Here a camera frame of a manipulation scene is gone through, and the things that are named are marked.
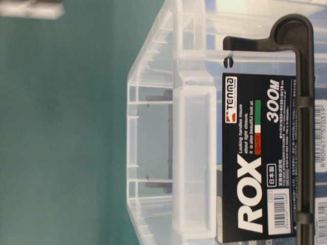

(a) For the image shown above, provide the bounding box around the clear plastic storage case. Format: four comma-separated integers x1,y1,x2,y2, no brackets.
126,1,326,244

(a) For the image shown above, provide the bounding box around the dark grey case latch handle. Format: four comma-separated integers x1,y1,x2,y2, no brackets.
223,14,315,244

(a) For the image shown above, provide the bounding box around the black ROX product label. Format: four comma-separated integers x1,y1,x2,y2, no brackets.
217,73,297,243

